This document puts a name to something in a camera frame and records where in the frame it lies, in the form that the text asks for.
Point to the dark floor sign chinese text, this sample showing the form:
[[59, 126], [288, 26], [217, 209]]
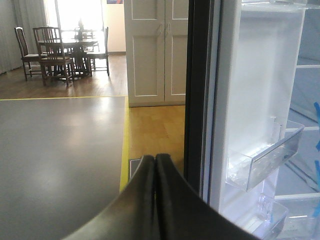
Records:
[[133, 166]]

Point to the fridge body white interior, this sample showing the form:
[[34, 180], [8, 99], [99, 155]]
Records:
[[298, 187]]

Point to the clear lower door bin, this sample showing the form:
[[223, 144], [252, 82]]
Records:
[[264, 217]]

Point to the dark wooden chair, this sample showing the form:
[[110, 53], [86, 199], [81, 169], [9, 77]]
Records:
[[56, 64], [27, 57], [99, 55]]

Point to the clear middle door bin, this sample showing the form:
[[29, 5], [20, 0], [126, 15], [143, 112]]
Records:
[[251, 164]]

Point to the dark wooden chair right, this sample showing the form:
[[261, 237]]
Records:
[[99, 55]]

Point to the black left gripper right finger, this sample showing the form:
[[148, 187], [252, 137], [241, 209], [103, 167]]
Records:
[[182, 214]]

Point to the dark wooden dining table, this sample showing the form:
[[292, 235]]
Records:
[[77, 44]]

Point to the clear door bin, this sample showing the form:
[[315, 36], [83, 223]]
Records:
[[251, 164], [264, 217]]

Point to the dark wooden chair front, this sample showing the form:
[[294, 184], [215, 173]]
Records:
[[56, 64]]

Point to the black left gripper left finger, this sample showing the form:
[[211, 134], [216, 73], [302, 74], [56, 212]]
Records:
[[131, 215]]

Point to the white panelled cupboard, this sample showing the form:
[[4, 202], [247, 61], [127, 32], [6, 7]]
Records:
[[156, 34]]

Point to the dark wooden chair left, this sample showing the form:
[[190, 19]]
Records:
[[27, 57]]

